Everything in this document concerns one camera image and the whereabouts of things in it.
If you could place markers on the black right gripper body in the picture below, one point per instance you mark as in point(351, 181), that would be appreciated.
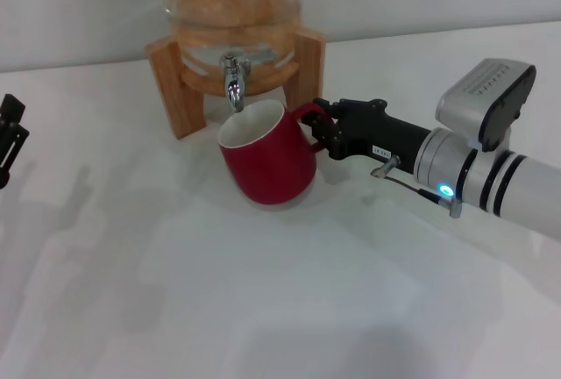
point(377, 133)

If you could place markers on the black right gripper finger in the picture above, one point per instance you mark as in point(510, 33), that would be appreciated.
point(326, 105)
point(323, 131)

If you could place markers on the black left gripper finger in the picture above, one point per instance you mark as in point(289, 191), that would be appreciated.
point(11, 107)
point(15, 142)

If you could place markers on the red ceramic cup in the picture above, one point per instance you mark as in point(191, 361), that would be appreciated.
point(271, 168)

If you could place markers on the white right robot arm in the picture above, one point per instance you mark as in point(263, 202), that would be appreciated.
point(526, 195)

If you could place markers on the chrome faucet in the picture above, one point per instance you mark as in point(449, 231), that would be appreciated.
point(234, 85)

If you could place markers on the wooden dispenser stand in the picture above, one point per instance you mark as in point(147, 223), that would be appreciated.
point(171, 89)

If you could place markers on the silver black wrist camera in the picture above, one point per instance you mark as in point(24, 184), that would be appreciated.
point(482, 89)

